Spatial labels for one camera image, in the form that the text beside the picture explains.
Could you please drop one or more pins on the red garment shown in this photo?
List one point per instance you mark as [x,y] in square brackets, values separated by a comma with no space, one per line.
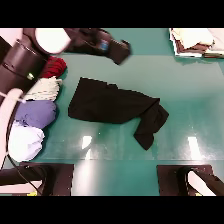
[54,66]

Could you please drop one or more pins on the blue garment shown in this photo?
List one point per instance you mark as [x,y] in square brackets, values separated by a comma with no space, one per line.
[36,113]

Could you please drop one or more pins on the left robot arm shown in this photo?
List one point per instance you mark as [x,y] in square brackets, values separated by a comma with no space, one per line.
[20,66]

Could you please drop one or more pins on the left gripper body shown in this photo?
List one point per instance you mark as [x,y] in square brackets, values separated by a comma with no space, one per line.
[119,51]

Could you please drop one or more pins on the brown folded garment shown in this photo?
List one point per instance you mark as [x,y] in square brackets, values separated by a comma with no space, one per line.
[188,49]

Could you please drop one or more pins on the white garment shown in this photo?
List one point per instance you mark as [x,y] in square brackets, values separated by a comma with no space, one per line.
[26,141]

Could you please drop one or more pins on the pale folded garment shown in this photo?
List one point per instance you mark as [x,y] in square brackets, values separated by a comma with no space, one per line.
[193,36]

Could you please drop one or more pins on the black T-shirt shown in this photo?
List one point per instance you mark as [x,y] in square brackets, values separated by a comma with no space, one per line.
[106,103]

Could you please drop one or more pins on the cream garment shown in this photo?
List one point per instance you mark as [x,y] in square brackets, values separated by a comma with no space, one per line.
[45,89]

